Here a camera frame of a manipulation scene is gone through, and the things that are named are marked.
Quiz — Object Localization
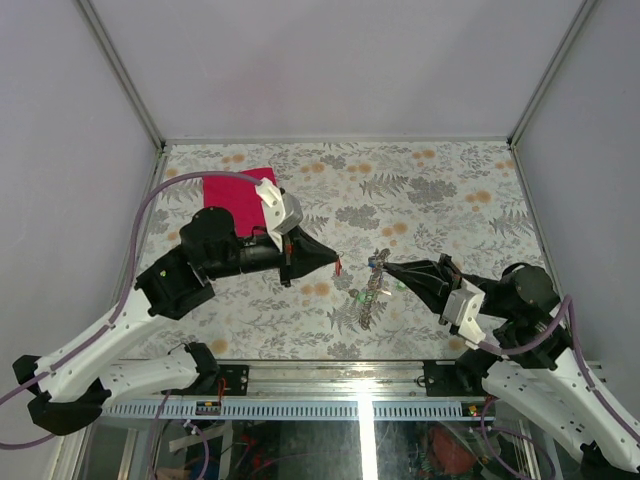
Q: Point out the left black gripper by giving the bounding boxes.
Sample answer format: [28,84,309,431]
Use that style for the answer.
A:
[207,225,341,288]

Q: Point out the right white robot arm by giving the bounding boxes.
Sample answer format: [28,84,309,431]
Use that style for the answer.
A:
[383,255,639,479]

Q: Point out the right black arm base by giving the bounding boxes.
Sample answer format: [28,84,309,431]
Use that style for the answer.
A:
[415,349,498,398]

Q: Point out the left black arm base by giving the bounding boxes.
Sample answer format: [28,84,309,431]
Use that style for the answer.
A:
[203,364,250,399]

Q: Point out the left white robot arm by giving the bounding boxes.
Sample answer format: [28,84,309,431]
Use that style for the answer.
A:
[12,207,339,436]

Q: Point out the floral table mat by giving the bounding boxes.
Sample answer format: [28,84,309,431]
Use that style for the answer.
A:
[129,141,544,360]

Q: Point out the red cloth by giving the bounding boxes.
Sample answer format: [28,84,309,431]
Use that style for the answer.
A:
[203,176,266,237]

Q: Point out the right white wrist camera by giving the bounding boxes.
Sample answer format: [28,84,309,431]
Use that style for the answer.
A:
[439,279,486,350]

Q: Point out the aluminium front rail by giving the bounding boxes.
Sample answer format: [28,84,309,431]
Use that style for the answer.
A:
[104,361,486,421]

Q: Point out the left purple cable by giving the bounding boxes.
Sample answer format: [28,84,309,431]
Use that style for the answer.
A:
[0,171,264,449]

